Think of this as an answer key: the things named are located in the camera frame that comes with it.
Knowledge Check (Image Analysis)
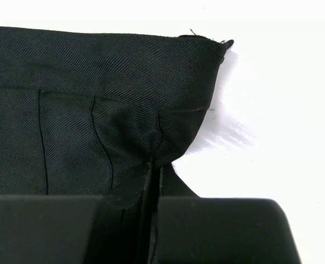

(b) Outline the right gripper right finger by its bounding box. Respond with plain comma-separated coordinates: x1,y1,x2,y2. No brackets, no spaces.
151,166,303,264

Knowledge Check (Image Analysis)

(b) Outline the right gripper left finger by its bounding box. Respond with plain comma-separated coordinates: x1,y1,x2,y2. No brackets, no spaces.
0,161,155,264

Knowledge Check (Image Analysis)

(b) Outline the black pleated skirt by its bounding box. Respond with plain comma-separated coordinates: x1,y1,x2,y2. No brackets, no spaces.
0,26,234,208

